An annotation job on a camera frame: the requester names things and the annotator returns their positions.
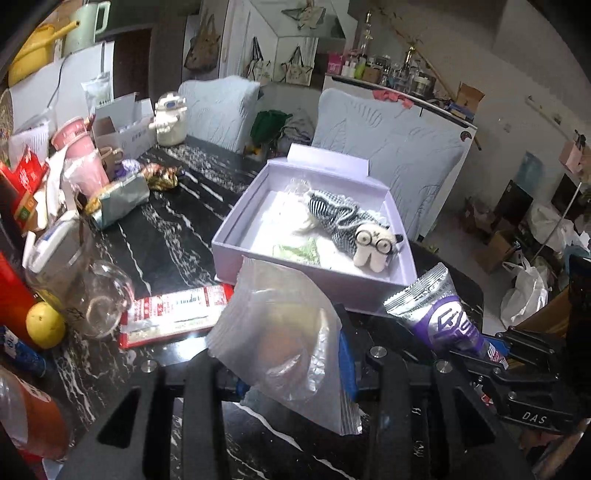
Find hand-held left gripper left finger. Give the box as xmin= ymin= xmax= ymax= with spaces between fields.
xmin=69 ymin=355 xmax=250 ymax=480

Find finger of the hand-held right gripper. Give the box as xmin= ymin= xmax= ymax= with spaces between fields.
xmin=450 ymin=351 xmax=561 ymax=386
xmin=480 ymin=330 xmax=571 ymax=365

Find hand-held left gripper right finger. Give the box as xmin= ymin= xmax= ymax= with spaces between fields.
xmin=339 ymin=318 xmax=532 ymax=480

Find silver purple snack packet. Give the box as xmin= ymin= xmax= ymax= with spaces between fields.
xmin=383 ymin=262 xmax=490 ymax=356

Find clear plastic packet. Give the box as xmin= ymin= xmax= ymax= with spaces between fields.
xmin=206 ymin=256 xmax=363 ymax=437

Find white printed packet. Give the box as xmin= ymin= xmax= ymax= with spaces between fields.
xmin=314 ymin=237 xmax=358 ymax=273

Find small green packet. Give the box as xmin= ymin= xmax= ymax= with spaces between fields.
xmin=272 ymin=240 xmax=321 ymax=266

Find checkered plush toy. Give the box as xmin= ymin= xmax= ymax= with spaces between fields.
xmin=302 ymin=188 xmax=407 ymax=277

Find lavender gift box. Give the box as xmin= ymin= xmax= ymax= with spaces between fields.
xmin=211 ymin=143 xmax=419 ymax=317

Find brown wooden chair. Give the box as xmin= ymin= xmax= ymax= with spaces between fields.
xmin=522 ymin=286 xmax=573 ymax=337

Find white plastic bag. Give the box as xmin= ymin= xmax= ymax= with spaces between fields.
xmin=500 ymin=258 xmax=551 ymax=328

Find red white packet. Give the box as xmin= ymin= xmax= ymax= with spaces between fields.
xmin=119 ymin=284 xmax=236 ymax=349

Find brown cardboard box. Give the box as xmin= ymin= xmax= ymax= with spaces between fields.
xmin=475 ymin=228 xmax=515 ymax=275

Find pile of white bags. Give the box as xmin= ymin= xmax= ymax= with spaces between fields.
xmin=526 ymin=203 xmax=578 ymax=252

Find black flat box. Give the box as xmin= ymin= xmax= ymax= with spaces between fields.
xmin=499 ymin=180 xmax=534 ymax=227

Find clear glass mug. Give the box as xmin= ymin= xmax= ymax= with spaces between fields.
xmin=25 ymin=222 xmax=136 ymax=340

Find yellow lemon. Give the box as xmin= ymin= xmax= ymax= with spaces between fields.
xmin=25 ymin=302 xmax=66 ymax=349

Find orange plastic bottle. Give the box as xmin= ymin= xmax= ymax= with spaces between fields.
xmin=0 ymin=364 xmax=70 ymax=462

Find silver foil packet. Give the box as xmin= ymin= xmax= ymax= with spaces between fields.
xmin=84 ymin=176 xmax=151 ymax=230

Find white digital scale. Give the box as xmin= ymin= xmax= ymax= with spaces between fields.
xmin=25 ymin=222 xmax=81 ymax=273

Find red plastic bottle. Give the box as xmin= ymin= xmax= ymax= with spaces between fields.
xmin=0 ymin=251 xmax=35 ymax=347

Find light blue covered chair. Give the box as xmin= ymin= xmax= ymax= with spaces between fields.
xmin=311 ymin=88 xmax=467 ymax=241
xmin=178 ymin=75 xmax=260 ymax=155

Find gold candy wrapper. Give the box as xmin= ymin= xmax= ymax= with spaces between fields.
xmin=139 ymin=162 xmax=182 ymax=191

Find purple candy wrapper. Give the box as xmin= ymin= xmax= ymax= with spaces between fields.
xmin=115 ymin=158 xmax=141 ymax=181

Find grey cloth pile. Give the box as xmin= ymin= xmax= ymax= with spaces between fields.
xmin=281 ymin=108 xmax=317 ymax=144

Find white cabinet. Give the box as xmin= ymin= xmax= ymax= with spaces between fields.
xmin=322 ymin=74 xmax=478 ymax=153

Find pink cups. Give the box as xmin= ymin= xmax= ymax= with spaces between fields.
xmin=62 ymin=148 xmax=112 ymax=197

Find green bag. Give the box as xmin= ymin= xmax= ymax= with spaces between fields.
xmin=252 ymin=110 xmax=293 ymax=148

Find open cardboard box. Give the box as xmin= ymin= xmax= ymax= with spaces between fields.
xmin=455 ymin=82 xmax=485 ymax=116

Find pink cloth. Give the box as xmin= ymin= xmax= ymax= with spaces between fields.
xmin=372 ymin=88 xmax=414 ymax=112

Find white cardboard box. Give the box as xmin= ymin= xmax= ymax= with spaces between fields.
xmin=92 ymin=92 xmax=158 ymax=160

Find white astronaut figure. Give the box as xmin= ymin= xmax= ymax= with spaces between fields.
xmin=148 ymin=92 xmax=189 ymax=147

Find red snack packet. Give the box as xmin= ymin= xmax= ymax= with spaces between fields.
xmin=0 ymin=145 xmax=49 ymax=195

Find pink paper cup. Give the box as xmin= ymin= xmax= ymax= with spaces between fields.
xmin=50 ymin=115 xmax=95 ymax=155

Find bamboo pole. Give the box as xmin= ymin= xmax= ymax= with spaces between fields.
xmin=383 ymin=11 xmax=481 ymax=151

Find row of bottles and jars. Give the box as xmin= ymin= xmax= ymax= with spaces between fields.
xmin=325 ymin=11 xmax=437 ymax=97

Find white paper sheets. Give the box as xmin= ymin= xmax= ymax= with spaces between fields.
xmin=9 ymin=115 xmax=51 ymax=162

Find small white tote bag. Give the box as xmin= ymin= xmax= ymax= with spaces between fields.
xmin=245 ymin=37 xmax=273 ymax=84

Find white sachet packet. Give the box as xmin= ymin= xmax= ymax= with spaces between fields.
xmin=81 ymin=71 xmax=114 ymax=109

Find white fridge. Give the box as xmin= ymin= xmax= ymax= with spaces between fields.
xmin=7 ymin=41 xmax=116 ymax=130

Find brown tote bag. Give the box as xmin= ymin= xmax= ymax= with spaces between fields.
xmin=184 ymin=13 xmax=219 ymax=75

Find star shaped bag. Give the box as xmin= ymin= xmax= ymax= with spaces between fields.
xmin=295 ymin=0 xmax=335 ymax=31

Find yellow plastic tub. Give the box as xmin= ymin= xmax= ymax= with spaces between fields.
xmin=7 ymin=21 xmax=75 ymax=88

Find pale green kettle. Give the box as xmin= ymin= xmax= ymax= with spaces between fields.
xmin=62 ymin=0 xmax=112 ymax=58

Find blue wall poster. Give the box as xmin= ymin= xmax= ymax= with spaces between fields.
xmin=516 ymin=151 xmax=544 ymax=185

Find pink wall notes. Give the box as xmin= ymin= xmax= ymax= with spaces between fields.
xmin=558 ymin=131 xmax=591 ymax=169

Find white tote bag black handles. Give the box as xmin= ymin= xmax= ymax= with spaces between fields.
xmin=279 ymin=45 xmax=316 ymax=86

